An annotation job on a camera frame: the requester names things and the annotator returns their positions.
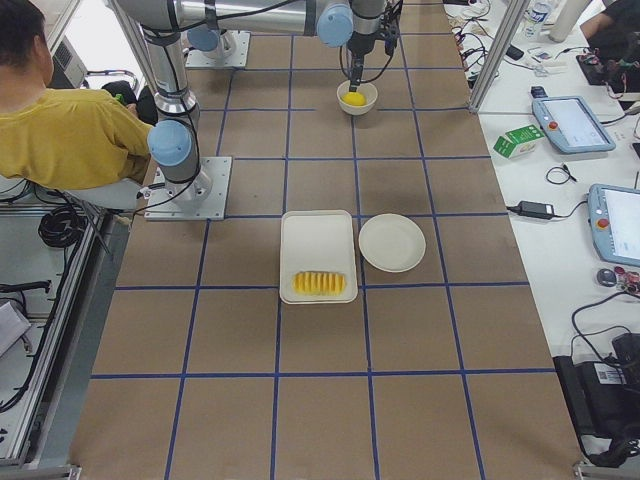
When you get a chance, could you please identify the blue teach pendant near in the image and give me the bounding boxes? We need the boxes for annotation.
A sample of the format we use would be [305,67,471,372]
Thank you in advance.
[587,184,639,267]

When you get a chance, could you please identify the black power adapter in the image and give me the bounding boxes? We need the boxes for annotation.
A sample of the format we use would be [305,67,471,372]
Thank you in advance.
[518,201,555,220]

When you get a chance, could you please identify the yellow lemon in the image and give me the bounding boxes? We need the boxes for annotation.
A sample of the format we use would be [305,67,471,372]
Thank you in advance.
[341,91,367,107]

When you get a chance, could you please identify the white rectangular tray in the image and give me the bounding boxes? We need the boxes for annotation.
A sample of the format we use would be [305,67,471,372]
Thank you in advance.
[279,210,358,304]

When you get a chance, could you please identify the black phone device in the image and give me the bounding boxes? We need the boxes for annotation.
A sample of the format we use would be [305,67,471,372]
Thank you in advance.
[505,45,524,61]

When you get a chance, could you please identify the blue teach pendant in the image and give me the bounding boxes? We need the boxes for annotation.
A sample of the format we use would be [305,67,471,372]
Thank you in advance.
[587,184,639,267]
[531,96,616,154]

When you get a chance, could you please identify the blue teach pendant far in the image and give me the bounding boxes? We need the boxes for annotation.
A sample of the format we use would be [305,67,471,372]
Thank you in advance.
[531,96,616,154]

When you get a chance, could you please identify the person in yellow shirt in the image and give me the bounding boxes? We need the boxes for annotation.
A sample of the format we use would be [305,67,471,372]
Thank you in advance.
[1,1,151,190]

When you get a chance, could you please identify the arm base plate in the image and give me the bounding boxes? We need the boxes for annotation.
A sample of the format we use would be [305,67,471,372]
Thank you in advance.
[144,156,232,221]
[186,28,250,70]

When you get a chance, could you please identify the cream round plate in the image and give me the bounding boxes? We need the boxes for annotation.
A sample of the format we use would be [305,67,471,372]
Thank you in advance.
[358,214,426,273]

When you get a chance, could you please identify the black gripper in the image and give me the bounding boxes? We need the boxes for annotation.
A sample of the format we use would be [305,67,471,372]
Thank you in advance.
[347,31,376,92]

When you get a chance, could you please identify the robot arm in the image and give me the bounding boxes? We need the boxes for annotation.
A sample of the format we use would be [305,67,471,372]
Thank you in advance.
[187,25,238,60]
[109,0,402,221]

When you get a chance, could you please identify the sliced yellow bread toy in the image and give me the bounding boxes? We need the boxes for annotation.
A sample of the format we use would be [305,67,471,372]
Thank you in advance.
[292,271,346,296]

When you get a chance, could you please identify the aluminium frame post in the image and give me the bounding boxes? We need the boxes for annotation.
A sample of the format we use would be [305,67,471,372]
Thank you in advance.
[469,0,528,113]

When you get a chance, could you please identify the white ceramic bowl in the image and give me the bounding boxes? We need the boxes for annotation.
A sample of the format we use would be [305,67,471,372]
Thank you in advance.
[336,81,378,116]

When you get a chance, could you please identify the green white small box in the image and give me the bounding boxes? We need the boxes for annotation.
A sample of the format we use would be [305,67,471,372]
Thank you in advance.
[493,124,544,159]

